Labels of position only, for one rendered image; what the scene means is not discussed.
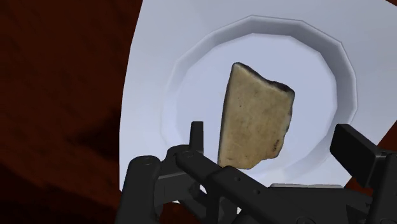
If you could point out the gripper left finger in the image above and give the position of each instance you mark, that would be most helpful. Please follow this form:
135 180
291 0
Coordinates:
140 186

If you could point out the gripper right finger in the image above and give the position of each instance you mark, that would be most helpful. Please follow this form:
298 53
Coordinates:
356 152

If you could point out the white round plate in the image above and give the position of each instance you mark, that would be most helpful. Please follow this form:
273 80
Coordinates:
155 77

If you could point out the toasted bread slice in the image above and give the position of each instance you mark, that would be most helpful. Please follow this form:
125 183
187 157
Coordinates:
254 121

